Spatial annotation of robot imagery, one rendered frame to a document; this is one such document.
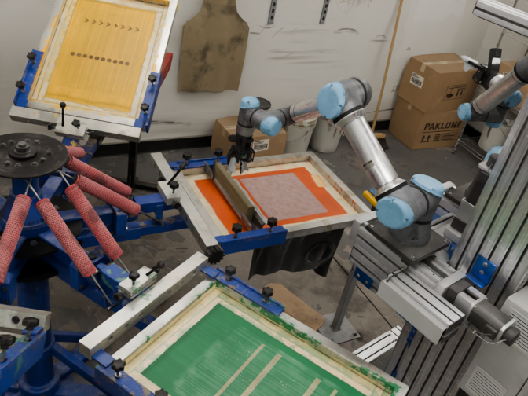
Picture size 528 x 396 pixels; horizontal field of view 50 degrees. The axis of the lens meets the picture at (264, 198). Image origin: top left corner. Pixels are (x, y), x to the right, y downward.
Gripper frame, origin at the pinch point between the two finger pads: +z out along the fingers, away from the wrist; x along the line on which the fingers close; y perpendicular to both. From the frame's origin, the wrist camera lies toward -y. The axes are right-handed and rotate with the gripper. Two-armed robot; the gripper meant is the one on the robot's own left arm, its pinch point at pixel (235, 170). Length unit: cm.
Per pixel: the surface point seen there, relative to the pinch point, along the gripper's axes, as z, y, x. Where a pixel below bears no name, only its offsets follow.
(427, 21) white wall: 3, -200, 286
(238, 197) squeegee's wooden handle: 7.8, 8.7, -1.2
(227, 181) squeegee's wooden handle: 7.6, -3.1, -1.2
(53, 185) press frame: 11, -20, -72
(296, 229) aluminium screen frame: 13.1, 28.7, 17.9
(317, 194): 16.8, 3.6, 44.7
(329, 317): 111, 5, 78
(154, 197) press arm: 8.4, 0.2, -35.6
